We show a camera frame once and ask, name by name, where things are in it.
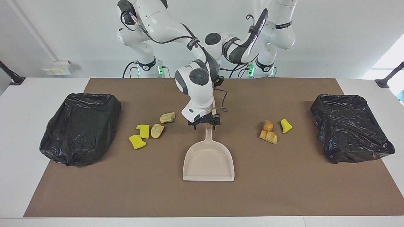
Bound beige plastic dustpan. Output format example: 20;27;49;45
182;124;235;182

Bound yellow sponge piece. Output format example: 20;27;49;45
129;134;147;149
136;124;150;139

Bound striped croissant bread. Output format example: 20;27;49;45
259;130;278;144

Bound black bag lined bin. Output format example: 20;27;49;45
39;93;122;167
310;94;395;164

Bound brown table mat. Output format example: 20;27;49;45
23;78;404;218

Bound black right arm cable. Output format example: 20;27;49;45
122;11;228;113

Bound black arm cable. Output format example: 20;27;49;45
122;11;228;113
246;9;269;44

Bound black base cable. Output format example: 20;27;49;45
122;61;139;78
221;63;253;79

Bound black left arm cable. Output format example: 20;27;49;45
246;9;269;44

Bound white wall outlet box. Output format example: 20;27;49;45
42;61;75;76

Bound black camera stand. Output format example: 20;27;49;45
375;61;404;88
0;60;26;86

